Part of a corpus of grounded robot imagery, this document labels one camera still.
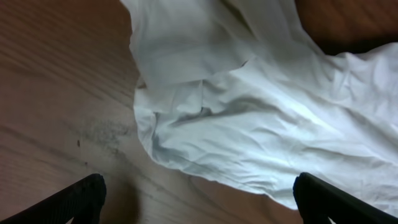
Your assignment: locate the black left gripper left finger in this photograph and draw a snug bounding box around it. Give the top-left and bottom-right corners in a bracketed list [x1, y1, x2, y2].
[1, 174, 106, 224]

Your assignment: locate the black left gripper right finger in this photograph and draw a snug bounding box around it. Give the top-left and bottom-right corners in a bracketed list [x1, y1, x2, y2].
[293, 172, 397, 224]

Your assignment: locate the white t-shirt black print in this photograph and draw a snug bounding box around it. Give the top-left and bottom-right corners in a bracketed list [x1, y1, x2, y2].
[124, 0, 397, 215]

